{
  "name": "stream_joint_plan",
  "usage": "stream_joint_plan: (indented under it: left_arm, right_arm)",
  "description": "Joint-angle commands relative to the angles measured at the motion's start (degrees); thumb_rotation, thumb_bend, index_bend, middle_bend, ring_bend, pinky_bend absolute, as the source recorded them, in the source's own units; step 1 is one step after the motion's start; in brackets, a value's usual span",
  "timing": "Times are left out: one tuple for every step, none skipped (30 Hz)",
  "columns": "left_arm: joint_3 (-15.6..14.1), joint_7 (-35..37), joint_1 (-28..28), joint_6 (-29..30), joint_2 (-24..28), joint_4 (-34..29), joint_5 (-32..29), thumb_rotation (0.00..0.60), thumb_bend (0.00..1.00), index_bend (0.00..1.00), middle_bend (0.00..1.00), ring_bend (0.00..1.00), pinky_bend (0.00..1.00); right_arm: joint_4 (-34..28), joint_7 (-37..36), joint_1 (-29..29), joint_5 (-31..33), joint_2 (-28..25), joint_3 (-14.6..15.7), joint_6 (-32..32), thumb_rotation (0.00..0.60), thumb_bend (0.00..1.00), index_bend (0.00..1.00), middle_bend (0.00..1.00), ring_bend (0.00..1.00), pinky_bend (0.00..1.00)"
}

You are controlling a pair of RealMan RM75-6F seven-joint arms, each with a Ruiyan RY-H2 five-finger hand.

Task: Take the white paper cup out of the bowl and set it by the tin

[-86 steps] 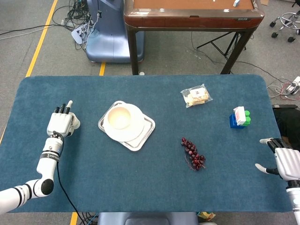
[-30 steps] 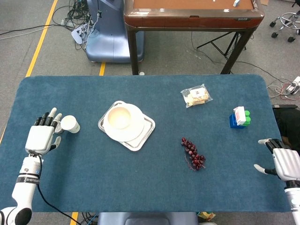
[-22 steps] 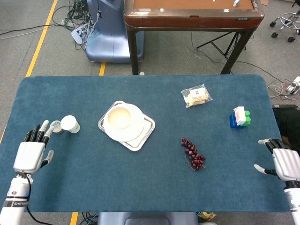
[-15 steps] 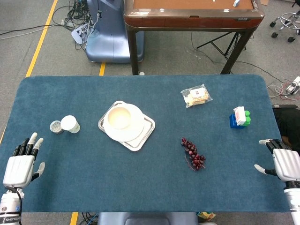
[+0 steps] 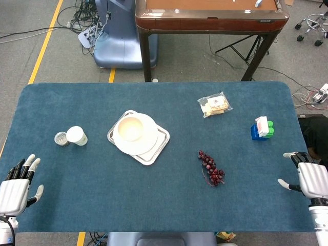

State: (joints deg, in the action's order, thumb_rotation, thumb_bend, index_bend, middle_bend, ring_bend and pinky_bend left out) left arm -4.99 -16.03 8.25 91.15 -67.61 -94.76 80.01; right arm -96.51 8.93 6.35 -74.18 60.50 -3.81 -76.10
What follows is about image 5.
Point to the bagged crackers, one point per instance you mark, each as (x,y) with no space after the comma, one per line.
(215,105)

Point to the small round grey tin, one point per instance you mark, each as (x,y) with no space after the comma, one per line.
(60,139)

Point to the red grape bunch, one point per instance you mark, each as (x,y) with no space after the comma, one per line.
(211,167)

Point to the single white mahjong tile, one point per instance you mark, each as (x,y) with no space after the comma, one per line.
(258,3)

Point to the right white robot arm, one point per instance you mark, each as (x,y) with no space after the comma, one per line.
(320,223)

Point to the green toy block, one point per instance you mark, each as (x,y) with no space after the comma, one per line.
(271,130)

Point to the blue toy block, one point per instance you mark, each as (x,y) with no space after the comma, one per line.
(255,133)

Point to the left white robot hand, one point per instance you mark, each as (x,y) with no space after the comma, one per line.
(12,194)

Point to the silver metal tray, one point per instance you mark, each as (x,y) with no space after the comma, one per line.
(164,138)

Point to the white round plate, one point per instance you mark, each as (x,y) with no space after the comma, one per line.
(148,142)

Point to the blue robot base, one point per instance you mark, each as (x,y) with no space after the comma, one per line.
(115,46)

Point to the blue table cloth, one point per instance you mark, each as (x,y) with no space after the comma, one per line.
(164,200)

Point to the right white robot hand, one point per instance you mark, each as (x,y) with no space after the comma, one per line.
(316,180)

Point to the yellow snack packet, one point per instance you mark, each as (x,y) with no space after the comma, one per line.
(226,236)

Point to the white cup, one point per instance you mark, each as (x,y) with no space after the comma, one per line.
(77,135)

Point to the white power strip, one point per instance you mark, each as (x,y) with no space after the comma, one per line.
(321,92)
(85,37)

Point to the grey blue robot torso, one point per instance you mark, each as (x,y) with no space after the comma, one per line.
(159,239)

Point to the black tripod stand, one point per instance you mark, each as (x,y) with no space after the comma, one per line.
(241,50)

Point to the brown mahjong table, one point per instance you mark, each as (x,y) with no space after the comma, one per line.
(210,21)

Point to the office chair base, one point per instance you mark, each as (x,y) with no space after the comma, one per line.
(315,23)

